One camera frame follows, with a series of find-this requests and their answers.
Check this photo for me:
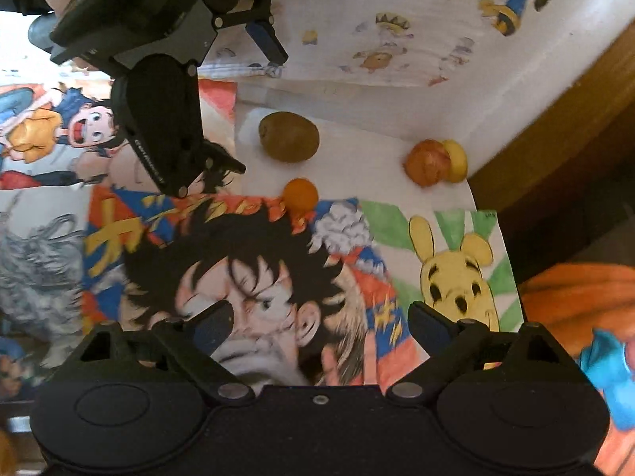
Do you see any cartoon poster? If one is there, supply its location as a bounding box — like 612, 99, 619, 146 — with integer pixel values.
0, 78, 432, 397

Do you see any wooden frame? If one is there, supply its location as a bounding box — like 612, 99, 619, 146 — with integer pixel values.
466, 25, 635, 215

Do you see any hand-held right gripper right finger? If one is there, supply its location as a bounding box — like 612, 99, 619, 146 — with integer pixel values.
384, 300, 566, 405

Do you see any small orange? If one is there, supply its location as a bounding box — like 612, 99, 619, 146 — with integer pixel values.
283, 177, 319, 210

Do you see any orange cloth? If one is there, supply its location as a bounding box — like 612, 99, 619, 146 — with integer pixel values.
518, 258, 635, 476

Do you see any white printed blanket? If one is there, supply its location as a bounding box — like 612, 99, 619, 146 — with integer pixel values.
198, 0, 616, 89

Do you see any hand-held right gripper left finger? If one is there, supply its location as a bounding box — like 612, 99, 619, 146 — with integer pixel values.
74, 301, 256, 405

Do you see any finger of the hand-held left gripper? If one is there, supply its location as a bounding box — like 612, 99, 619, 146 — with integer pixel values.
208, 0, 290, 66
186, 140, 247, 195

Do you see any small yellow fruit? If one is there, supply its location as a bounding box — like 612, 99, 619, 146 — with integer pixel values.
441, 139, 468, 183

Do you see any red apple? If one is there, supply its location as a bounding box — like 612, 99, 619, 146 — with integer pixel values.
404, 140, 452, 188

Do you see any oval brown kiwi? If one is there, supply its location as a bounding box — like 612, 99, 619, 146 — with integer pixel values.
258, 111, 320, 163

